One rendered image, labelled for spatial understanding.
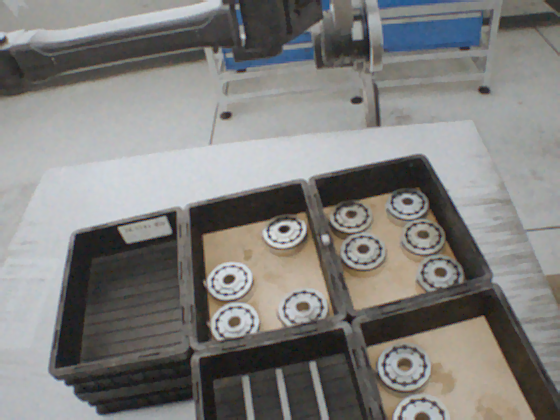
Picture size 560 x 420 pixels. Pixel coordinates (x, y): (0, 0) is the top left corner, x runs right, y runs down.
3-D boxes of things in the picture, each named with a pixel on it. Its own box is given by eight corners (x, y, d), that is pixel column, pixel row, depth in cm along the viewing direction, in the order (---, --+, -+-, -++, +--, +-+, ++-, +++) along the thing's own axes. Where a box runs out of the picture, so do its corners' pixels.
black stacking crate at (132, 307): (90, 260, 123) (72, 232, 115) (195, 237, 123) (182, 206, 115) (75, 400, 95) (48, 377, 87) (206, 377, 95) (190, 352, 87)
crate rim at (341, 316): (185, 211, 116) (182, 204, 115) (307, 184, 117) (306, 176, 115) (194, 357, 88) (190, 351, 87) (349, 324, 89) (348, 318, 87)
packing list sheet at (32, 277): (2, 259, 144) (1, 258, 143) (62, 254, 141) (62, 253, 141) (-44, 352, 121) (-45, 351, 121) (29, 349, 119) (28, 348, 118)
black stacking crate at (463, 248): (312, 212, 123) (307, 178, 115) (421, 187, 124) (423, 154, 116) (351, 347, 96) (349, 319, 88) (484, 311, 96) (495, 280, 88)
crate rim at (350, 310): (307, 184, 117) (306, 176, 115) (423, 159, 117) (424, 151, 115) (349, 324, 89) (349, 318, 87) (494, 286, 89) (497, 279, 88)
